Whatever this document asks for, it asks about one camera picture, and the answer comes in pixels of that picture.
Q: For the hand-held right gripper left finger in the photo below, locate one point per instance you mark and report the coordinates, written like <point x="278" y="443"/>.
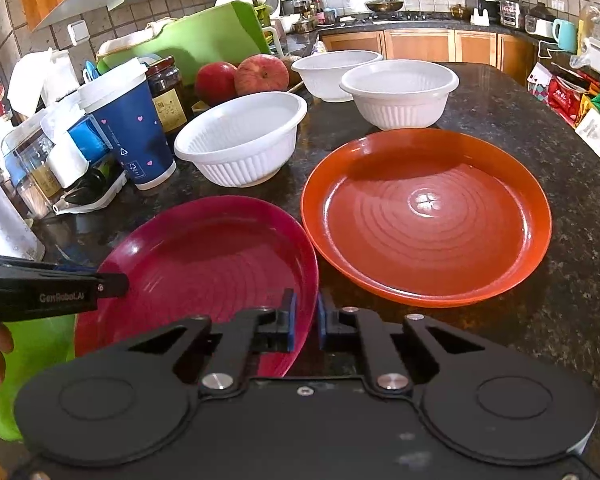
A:
<point x="289" y="322"/>

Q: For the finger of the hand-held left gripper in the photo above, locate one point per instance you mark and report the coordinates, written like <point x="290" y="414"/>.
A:
<point x="77" y="269"/>
<point x="114" y="286"/>

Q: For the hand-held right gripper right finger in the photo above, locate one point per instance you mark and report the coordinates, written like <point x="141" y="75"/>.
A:
<point x="323" y="322"/>

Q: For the lime green plate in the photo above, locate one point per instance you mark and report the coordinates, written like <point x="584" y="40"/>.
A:
<point x="30" y="360"/>

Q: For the magenta plastic plate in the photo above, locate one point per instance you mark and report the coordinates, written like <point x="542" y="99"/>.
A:
<point x="205" y="260"/>

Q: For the orange plastic plate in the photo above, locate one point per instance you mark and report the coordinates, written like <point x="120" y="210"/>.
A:
<point x="430" y="220"/>

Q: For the white ribbed plastic bowl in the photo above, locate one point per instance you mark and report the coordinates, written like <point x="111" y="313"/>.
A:
<point x="330" y="79"/>
<point x="240" y="150"/>
<point x="400" y="102"/>

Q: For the white foam tray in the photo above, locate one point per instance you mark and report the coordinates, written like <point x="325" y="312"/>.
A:
<point x="92" y="195"/>

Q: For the white cylindrical bottle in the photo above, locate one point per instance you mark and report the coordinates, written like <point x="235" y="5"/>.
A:
<point x="5" y="220"/>

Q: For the clear jar of sticks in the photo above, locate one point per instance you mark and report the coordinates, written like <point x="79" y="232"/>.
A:
<point x="30" y="175"/>

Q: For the blue tissue pack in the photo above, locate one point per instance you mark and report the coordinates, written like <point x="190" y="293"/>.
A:
<point x="85" y="142"/>

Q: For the blue paper cup white lid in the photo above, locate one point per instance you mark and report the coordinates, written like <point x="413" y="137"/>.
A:
<point x="130" y="135"/>

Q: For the dark red apple left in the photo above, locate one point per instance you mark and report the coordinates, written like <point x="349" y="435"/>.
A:
<point x="169" y="102"/>

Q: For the dark red apple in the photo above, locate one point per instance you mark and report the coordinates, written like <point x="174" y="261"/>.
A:
<point x="169" y="102"/>
<point x="215" y="82"/>

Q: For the white plastic bag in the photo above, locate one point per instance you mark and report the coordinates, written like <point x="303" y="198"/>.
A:
<point x="40" y="80"/>

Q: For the yellowish fruit tray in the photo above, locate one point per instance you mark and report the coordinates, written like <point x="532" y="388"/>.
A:
<point x="200" y="106"/>

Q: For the cream white cloth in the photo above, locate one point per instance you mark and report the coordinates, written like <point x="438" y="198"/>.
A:
<point x="130" y="40"/>

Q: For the streaked red apple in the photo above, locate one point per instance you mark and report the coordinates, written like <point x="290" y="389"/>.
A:
<point x="261" y="75"/>

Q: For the brown kiwi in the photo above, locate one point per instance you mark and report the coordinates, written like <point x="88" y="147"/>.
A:
<point x="293" y="67"/>

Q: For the green cutting board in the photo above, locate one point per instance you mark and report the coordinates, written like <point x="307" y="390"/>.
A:
<point x="205" y="40"/>

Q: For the green dish rack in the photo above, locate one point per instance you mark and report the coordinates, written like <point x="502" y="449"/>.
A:
<point x="267" y="27"/>

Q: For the stainless steel pot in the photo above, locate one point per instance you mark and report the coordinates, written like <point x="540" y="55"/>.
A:
<point x="304" y="26"/>

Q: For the wooden lower cabinets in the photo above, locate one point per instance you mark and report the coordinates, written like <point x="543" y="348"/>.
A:
<point x="430" y="45"/>

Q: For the black gas stove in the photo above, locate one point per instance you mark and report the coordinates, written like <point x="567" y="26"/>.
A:
<point x="405" y="16"/>

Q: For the spice rack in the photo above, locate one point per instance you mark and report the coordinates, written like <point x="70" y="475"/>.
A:
<point x="300" y="0"/>

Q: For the dark wok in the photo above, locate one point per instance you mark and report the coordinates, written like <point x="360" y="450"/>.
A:
<point x="384" y="5"/>

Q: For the red snack packet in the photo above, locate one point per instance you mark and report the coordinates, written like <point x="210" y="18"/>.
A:
<point x="565" y="100"/>

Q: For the amber glass pot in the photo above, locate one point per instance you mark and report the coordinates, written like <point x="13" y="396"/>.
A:
<point x="461" y="12"/>

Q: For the green snack packet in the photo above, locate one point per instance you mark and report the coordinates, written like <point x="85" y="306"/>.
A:
<point x="597" y="102"/>

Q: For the white rice cooker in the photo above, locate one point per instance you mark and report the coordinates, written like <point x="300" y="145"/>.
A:
<point x="540" y="22"/>

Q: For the clear plastic bottle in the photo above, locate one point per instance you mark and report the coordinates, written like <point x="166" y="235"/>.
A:
<point x="592" y="30"/>

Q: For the white wall socket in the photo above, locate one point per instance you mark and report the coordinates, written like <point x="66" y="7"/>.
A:
<point x="78" y="31"/>

